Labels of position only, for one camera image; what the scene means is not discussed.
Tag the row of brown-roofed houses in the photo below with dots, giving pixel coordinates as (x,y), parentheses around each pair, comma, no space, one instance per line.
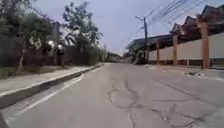
(186,28)

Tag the pale concrete sidewalk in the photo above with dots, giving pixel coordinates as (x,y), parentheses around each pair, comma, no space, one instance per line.
(30,79)

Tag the grey concrete kerb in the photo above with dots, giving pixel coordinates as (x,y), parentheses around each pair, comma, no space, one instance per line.
(40,87)

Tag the grass strip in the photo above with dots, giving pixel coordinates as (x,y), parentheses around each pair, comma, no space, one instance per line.
(13,71)

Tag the wall with orange pillars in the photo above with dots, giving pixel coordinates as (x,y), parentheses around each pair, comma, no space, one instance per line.
(190,50)

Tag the utility pole with lamp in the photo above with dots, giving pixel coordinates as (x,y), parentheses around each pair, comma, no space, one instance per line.
(145,40)

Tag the distant building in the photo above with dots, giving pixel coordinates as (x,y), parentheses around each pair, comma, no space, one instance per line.
(113,57)

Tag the grey asphalt road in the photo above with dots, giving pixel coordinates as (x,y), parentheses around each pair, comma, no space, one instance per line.
(133,86)

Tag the leafy tree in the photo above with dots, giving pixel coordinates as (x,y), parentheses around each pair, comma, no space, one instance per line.
(25,31)

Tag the dark fence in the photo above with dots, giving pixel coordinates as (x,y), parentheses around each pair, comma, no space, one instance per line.
(50,55)

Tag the tall green tree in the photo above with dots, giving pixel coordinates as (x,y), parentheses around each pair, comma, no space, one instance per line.
(81,28)

